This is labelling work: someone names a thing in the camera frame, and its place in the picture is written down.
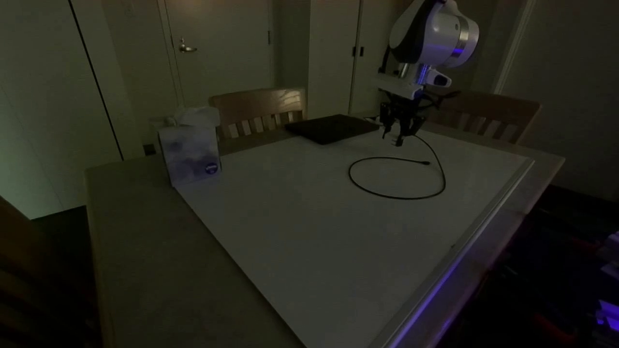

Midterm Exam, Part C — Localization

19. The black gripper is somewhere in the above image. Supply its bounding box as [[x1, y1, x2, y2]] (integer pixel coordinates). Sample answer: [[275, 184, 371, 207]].
[[377, 95, 429, 149]]

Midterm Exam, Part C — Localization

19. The thin black cable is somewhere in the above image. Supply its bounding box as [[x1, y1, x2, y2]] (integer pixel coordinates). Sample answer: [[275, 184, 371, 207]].
[[346, 132, 449, 201]]

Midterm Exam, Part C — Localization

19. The black laptop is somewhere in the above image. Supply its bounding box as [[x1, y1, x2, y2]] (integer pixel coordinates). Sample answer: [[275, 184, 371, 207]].
[[284, 112, 381, 147]]

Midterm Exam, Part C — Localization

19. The white double cabinet door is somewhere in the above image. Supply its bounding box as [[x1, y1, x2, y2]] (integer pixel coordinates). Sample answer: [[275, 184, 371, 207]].
[[308, 0, 414, 122]]

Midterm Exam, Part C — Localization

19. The wooden slat-back chair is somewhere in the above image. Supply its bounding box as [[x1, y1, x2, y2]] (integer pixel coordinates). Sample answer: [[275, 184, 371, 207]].
[[424, 89, 542, 145], [209, 85, 308, 157]]

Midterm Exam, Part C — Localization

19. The white board mat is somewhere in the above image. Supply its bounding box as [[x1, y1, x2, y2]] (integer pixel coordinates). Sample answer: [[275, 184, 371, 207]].
[[172, 120, 538, 348]]

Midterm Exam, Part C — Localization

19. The pale tissue box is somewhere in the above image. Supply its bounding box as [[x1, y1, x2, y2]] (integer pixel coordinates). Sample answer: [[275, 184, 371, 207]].
[[157, 105, 224, 190]]

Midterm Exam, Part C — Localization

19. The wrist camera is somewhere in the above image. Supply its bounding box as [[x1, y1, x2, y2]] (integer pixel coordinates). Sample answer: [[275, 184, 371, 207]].
[[422, 70, 451, 91]]

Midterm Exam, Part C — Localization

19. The white door with lever handle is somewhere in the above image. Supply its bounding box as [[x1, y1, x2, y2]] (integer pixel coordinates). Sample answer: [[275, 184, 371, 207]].
[[157, 0, 280, 112]]

